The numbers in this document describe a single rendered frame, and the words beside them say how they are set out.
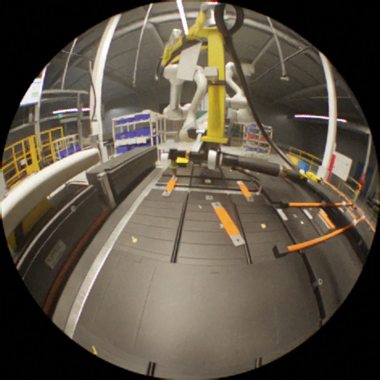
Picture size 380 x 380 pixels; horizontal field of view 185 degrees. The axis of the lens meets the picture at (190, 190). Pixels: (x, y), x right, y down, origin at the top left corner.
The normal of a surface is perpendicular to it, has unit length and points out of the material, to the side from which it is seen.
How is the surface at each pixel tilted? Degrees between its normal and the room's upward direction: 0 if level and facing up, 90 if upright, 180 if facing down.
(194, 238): 0
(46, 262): 90
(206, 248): 0
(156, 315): 0
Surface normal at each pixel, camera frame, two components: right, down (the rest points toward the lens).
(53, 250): 0.99, 0.07
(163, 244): 0.02, -0.87
